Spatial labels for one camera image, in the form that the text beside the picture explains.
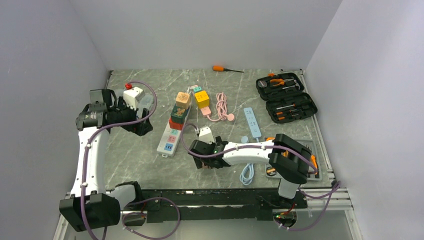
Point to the grey tool tray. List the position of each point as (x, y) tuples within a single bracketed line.
[(270, 172)]

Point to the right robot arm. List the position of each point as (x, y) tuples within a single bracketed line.
[(290, 159)]

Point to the white power strip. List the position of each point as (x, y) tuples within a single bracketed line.
[(170, 140)]

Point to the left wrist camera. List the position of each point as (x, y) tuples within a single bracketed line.
[(132, 95)]

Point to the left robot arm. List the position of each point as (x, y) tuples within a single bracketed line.
[(89, 201)]

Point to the green cube plug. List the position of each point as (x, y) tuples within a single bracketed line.
[(178, 114)]

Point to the black tool case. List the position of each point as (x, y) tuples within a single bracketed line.
[(285, 99)]

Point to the pink power strip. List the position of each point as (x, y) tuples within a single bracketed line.
[(204, 111)]

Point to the blue pen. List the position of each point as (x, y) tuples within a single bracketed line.
[(103, 99)]

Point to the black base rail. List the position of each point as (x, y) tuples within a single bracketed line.
[(214, 204)]

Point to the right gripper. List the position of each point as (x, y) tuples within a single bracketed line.
[(199, 162)]

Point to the blue power strip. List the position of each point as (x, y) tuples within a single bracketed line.
[(252, 123)]

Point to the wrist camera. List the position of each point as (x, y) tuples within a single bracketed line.
[(205, 135), (132, 95)]

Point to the teal small plug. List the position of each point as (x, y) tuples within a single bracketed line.
[(197, 89)]

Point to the red cube plug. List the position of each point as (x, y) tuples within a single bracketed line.
[(174, 125)]

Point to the yellow cube plug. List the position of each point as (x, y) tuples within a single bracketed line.
[(202, 99)]

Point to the clear screw box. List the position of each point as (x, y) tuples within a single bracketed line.
[(146, 102)]

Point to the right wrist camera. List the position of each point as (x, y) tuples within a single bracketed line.
[(205, 135)]

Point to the orange screwdriver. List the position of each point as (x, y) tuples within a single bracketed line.
[(218, 68)]

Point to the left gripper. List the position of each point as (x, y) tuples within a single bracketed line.
[(140, 128)]

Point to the beige cube plug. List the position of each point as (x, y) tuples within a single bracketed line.
[(183, 100)]

